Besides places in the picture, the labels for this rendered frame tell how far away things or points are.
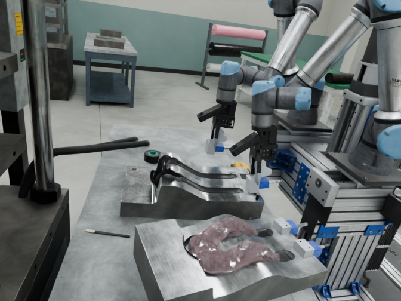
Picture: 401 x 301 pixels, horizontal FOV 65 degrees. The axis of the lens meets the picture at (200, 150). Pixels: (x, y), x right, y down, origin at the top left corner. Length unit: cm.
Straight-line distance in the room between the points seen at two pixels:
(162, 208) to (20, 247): 43
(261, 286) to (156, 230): 31
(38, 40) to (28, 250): 60
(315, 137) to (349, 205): 52
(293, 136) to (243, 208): 60
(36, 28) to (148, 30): 654
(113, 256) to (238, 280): 37
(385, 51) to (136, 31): 672
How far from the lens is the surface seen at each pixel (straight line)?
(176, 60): 773
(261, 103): 107
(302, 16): 139
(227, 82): 128
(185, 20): 767
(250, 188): 116
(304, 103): 107
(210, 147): 137
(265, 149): 111
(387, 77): 107
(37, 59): 106
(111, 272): 94
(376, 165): 126
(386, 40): 106
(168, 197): 108
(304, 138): 166
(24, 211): 122
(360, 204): 131
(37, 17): 104
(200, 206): 111
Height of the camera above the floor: 148
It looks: 24 degrees down
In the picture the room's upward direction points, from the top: 9 degrees clockwise
